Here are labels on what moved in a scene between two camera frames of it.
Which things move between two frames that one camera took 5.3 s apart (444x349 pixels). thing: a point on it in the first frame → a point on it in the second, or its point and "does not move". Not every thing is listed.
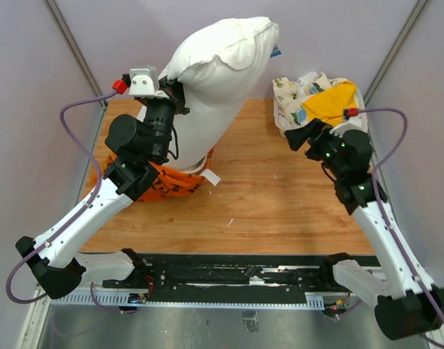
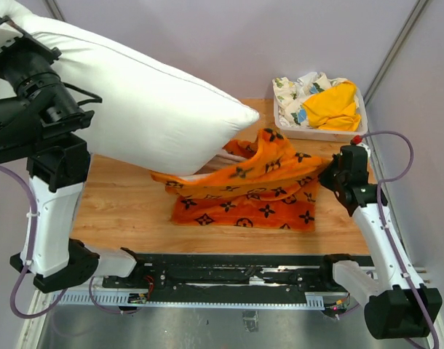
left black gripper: x=175 y=90 → x=22 y=44
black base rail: x=234 y=274 does not move
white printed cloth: x=289 y=97 does not move
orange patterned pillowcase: x=172 y=182 → x=264 y=183
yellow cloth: x=329 y=105 does not move
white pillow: x=222 y=67 → x=147 y=122
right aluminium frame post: x=412 y=19 does not move
